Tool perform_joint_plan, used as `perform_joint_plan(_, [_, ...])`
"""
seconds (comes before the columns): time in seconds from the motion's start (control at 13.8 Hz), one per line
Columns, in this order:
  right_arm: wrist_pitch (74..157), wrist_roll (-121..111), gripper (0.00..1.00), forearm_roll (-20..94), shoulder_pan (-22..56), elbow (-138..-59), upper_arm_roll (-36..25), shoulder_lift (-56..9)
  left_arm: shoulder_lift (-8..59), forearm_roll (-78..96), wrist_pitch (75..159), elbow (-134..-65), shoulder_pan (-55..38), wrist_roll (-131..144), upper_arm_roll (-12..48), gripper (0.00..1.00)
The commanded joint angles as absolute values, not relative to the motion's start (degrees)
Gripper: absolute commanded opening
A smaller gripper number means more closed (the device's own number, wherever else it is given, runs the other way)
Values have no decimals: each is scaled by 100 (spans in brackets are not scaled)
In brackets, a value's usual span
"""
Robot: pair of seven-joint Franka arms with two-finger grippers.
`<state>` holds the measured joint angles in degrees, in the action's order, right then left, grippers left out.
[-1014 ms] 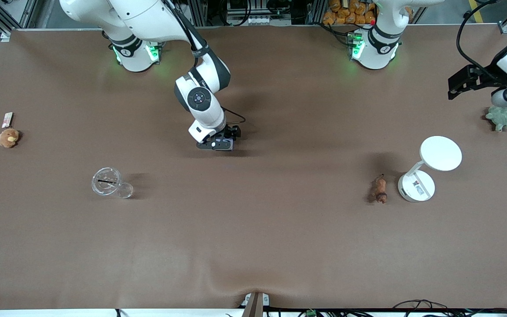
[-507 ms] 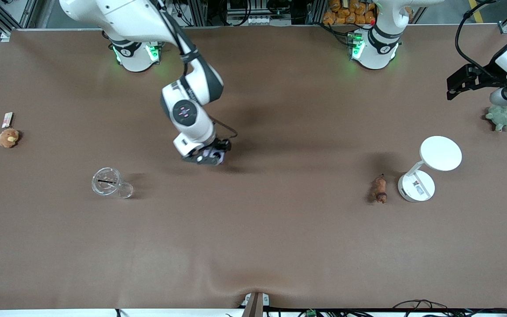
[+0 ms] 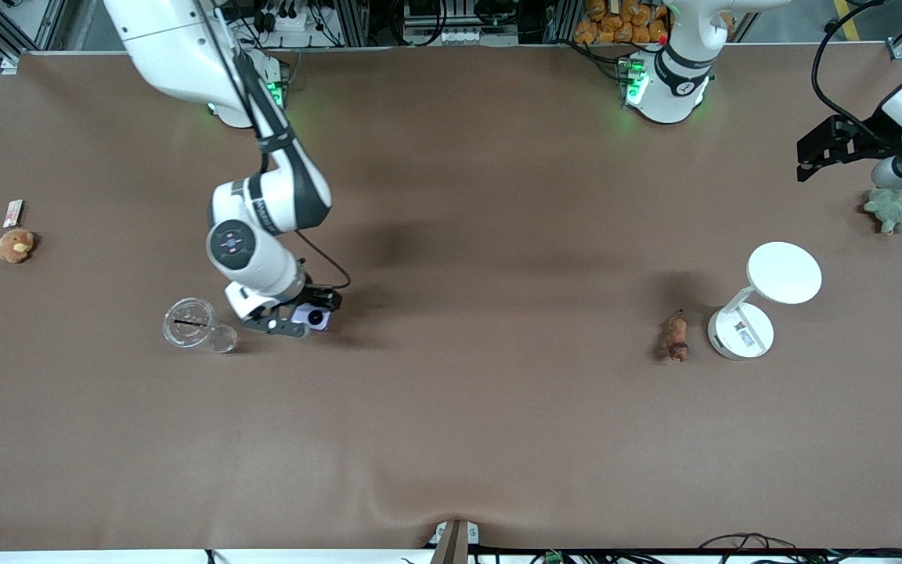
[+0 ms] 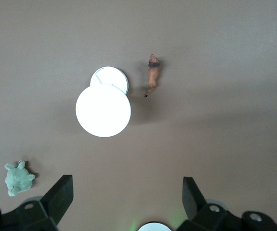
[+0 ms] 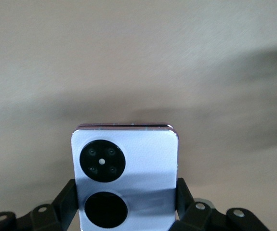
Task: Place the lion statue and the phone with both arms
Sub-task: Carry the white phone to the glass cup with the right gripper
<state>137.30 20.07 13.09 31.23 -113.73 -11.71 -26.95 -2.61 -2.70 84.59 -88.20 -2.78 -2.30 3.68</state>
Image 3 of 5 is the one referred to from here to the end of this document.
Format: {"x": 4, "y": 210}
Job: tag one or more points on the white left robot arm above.
{"x": 674, "y": 70}

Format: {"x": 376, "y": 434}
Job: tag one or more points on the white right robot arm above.
{"x": 251, "y": 251}

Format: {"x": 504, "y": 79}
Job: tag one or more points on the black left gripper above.
{"x": 863, "y": 139}

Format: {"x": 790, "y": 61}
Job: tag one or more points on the brown table cover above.
{"x": 451, "y": 431}

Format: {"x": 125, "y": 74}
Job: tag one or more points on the brown lion statue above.
{"x": 674, "y": 337}

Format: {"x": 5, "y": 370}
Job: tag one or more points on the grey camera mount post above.
{"x": 453, "y": 542}

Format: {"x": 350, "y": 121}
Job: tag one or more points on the clear glass cup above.
{"x": 189, "y": 323}

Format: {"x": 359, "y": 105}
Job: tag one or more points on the white desk lamp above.
{"x": 784, "y": 272}

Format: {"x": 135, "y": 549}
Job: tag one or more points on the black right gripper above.
{"x": 321, "y": 299}

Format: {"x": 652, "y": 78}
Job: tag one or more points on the green turtle plush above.
{"x": 893, "y": 210}

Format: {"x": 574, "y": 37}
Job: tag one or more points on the lilac flip phone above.
{"x": 316, "y": 319}

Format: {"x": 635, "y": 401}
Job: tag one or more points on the white power strip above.
{"x": 288, "y": 21}

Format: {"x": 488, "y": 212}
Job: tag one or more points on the orange plush toy pile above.
{"x": 615, "y": 23}

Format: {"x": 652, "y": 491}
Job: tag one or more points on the black stick in glass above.
{"x": 191, "y": 321}

